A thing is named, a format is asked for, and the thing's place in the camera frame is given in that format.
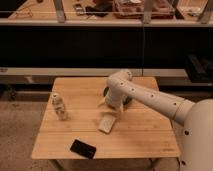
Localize wooden table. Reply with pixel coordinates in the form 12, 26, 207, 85
31, 77, 180, 160

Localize grey remote on shelf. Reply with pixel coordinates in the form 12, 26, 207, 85
73, 3, 85, 16

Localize black box at right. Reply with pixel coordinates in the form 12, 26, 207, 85
185, 55, 213, 82

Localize eyeglasses on shelf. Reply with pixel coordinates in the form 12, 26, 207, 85
15, 7, 33, 19

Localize green plate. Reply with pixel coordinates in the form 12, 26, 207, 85
103, 87, 132, 105

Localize black smartphone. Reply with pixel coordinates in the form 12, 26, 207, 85
70, 139, 96, 159

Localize black device on shelf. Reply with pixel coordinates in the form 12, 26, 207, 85
85, 2, 112, 17

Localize red tray on shelf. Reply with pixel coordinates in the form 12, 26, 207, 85
113, 0, 175, 19

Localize white plastic bottle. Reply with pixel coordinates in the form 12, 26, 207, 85
52, 93, 68, 121

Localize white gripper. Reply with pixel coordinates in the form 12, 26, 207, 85
97, 88, 126, 114

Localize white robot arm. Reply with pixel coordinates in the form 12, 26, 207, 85
100, 69, 213, 171

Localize white sponge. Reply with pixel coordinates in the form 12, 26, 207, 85
98, 115, 116, 134

